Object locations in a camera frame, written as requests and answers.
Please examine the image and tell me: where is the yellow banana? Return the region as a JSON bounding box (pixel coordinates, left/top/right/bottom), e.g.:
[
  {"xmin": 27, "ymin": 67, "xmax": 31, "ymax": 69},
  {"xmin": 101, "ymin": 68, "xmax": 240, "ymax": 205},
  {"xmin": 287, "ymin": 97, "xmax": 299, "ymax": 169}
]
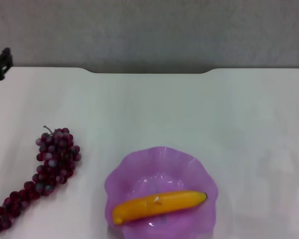
[{"xmin": 112, "ymin": 190, "xmax": 207, "ymax": 226}]

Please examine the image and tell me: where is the purple wavy plastic bowl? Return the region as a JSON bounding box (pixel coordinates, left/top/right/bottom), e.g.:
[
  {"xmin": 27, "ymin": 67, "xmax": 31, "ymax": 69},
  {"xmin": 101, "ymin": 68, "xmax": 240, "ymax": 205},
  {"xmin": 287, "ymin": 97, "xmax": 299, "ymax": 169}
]
[{"xmin": 104, "ymin": 146, "xmax": 219, "ymax": 239}]

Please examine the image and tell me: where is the purple grape bunch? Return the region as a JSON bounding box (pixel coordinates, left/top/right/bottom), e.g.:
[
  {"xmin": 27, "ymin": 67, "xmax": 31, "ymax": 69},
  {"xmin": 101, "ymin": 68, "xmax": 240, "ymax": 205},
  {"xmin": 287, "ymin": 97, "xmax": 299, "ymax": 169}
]
[{"xmin": 0, "ymin": 125, "xmax": 82, "ymax": 235}]

